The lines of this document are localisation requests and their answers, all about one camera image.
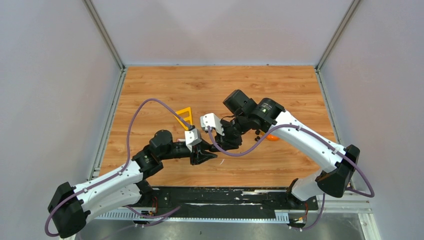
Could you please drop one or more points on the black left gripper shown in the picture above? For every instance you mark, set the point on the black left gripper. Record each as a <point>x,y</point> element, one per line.
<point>202,155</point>

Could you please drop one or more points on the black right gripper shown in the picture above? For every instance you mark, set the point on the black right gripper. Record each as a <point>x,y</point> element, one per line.
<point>226,142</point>

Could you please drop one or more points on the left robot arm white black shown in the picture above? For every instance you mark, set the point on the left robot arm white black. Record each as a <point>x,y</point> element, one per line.
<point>72,207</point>

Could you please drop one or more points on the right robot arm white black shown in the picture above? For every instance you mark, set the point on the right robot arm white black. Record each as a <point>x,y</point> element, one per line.
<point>267,116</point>

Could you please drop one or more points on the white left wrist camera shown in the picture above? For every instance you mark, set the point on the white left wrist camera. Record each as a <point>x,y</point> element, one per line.
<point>192,138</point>

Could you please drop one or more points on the yellow triangular plastic frame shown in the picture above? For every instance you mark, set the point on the yellow triangular plastic frame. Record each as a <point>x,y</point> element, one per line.
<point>186,115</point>

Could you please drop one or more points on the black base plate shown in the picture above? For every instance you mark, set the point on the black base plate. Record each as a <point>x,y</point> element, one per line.
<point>218,202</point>

